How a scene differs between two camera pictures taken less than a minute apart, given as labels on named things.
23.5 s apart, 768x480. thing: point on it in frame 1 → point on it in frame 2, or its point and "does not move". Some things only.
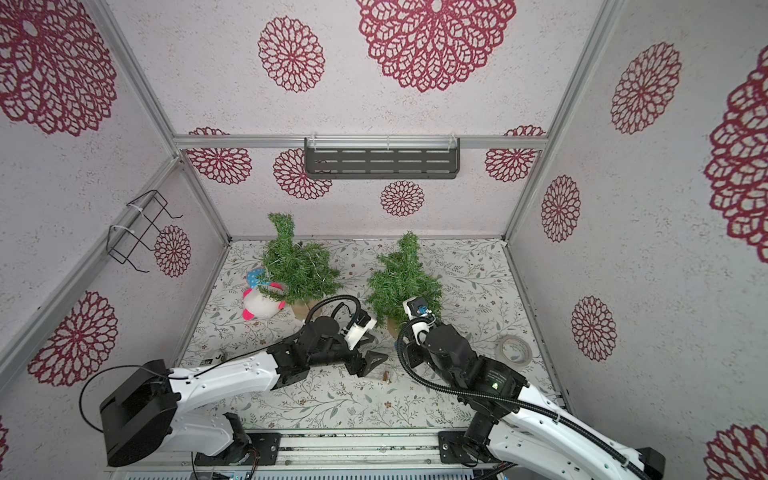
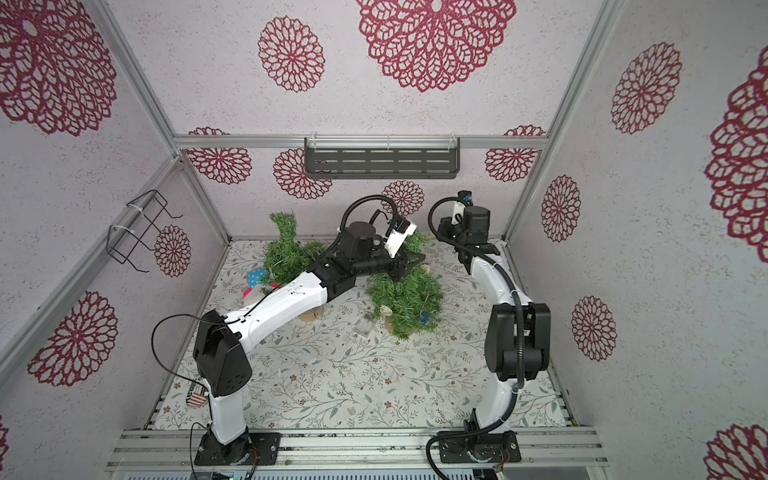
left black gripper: (359, 366) → (400, 268)
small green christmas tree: (294, 272) does not move
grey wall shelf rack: (382, 158) does not move
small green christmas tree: (404, 278) does not move
